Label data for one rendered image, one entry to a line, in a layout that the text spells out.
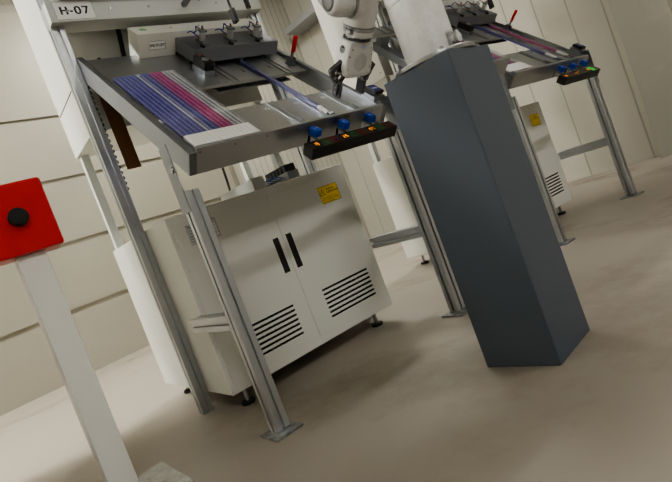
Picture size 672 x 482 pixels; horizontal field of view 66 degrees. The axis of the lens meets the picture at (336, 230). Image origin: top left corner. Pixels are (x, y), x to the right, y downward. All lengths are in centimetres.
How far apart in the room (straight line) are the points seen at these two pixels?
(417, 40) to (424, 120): 17
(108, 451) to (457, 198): 96
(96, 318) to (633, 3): 418
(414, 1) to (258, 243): 88
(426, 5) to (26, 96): 351
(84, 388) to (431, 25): 111
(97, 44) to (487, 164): 146
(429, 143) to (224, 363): 89
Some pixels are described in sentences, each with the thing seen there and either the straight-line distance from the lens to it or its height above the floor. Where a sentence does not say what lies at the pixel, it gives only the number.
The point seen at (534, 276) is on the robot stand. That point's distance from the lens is 118.
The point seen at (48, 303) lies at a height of 50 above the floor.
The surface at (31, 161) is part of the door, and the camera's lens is 419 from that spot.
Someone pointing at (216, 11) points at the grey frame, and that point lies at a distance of 215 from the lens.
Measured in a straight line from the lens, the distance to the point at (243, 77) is 183.
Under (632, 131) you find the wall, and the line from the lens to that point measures 433.
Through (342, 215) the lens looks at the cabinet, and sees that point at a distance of 189.
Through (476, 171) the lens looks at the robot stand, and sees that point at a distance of 114.
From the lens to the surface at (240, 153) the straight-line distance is 140.
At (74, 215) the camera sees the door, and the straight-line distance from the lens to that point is 415.
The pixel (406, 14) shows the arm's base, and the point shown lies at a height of 82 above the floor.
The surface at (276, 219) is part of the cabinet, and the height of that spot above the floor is 51.
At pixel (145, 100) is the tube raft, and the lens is 160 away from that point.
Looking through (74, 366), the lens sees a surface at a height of 35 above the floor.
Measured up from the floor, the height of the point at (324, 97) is 82.
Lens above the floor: 48
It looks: 3 degrees down
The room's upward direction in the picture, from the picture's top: 21 degrees counter-clockwise
